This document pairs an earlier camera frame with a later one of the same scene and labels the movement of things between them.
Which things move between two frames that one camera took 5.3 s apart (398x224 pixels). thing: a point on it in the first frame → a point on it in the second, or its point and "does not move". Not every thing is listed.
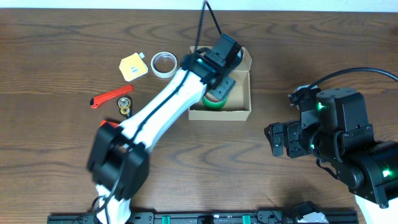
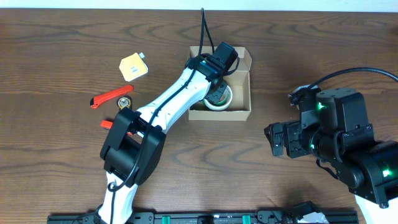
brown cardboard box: [238, 106] does not move
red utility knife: [98, 99] does not move
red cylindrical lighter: [111, 123] does not move
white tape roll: [164, 65] → [224, 101]
